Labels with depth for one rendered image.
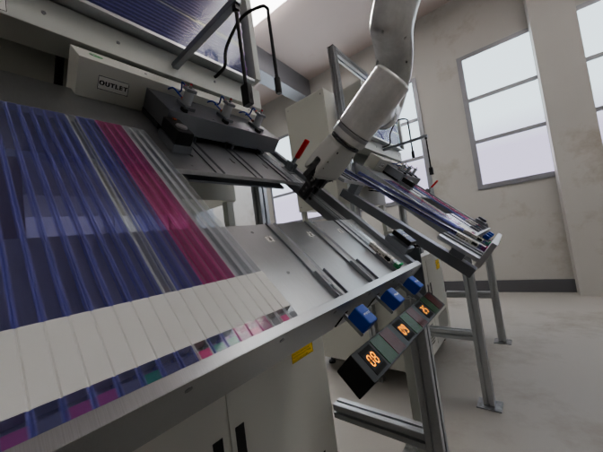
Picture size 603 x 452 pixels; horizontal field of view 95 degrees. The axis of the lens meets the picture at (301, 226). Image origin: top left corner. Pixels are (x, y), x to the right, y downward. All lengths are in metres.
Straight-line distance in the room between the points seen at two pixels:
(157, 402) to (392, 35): 0.66
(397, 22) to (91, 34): 0.66
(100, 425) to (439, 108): 3.74
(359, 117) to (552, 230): 3.07
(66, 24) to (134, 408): 0.79
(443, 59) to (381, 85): 3.36
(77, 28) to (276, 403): 0.96
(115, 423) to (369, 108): 0.59
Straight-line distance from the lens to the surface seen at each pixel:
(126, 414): 0.23
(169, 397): 0.24
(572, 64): 3.62
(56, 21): 0.88
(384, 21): 0.67
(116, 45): 0.90
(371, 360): 0.39
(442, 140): 3.67
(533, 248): 3.56
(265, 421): 0.78
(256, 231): 0.46
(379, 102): 0.63
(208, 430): 0.68
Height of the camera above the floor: 0.82
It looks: 3 degrees up
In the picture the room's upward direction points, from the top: 8 degrees counter-clockwise
